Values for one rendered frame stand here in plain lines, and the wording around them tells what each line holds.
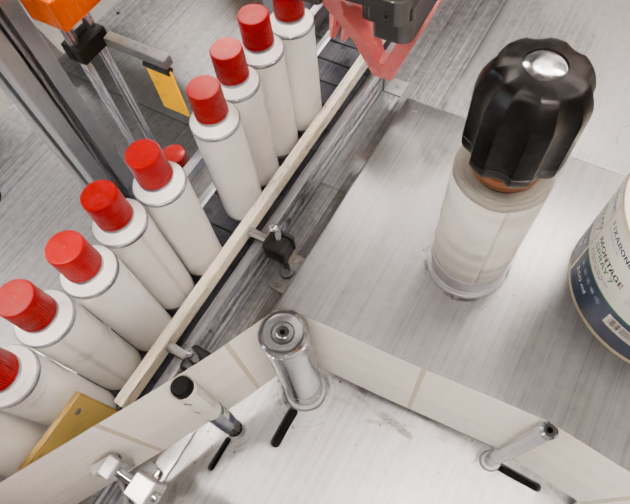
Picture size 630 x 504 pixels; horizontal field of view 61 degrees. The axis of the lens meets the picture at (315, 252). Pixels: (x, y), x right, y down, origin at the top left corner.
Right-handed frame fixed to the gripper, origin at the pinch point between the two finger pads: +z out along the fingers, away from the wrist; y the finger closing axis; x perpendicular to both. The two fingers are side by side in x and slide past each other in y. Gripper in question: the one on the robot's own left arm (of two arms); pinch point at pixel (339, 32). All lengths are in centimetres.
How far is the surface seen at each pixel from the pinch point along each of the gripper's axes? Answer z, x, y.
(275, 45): 2.5, -18.9, 1.2
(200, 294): 28.8, -27.8, 4.1
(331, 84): 6.9, 1.3, 0.5
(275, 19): 0.2, -16.5, -0.8
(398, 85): 4.8, 10.1, 7.4
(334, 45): 2.1, 6.2, -2.8
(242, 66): 4.9, -24.7, 1.3
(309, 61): 3.5, -12.8, 2.7
